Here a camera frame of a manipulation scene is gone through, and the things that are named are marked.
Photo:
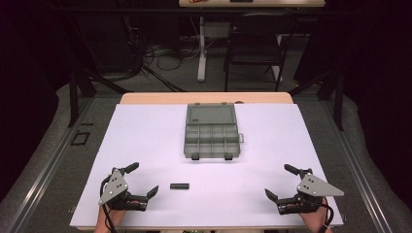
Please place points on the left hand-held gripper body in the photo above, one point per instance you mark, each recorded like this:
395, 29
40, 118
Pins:
114, 189

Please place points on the white-legged wooden desk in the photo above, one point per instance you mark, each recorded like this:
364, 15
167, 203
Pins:
202, 48

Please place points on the black folding chair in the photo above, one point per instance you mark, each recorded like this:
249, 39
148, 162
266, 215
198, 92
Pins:
256, 48

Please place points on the black metal stand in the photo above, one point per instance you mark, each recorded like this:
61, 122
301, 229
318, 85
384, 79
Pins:
338, 97
74, 97

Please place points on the wooden table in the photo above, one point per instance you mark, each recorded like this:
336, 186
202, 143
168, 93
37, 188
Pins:
207, 97

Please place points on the white board sheet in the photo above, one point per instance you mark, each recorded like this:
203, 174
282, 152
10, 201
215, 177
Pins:
145, 145

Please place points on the orange object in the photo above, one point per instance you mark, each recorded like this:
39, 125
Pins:
196, 1

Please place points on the aluminium floor rail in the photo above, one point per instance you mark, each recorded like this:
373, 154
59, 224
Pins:
48, 165
359, 168

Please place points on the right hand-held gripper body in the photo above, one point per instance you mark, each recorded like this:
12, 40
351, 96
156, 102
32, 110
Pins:
315, 188

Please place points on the person's left hand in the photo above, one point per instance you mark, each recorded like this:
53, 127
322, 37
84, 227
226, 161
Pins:
116, 215

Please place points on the small black rectangular block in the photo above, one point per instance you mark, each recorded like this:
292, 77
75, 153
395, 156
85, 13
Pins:
179, 186

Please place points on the black tripod legs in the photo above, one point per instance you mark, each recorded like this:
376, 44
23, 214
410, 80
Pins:
162, 79

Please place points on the grey plastic compartment box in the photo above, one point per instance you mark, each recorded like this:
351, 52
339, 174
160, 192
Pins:
212, 139

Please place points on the person's right hand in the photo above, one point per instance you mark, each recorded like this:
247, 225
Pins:
313, 218

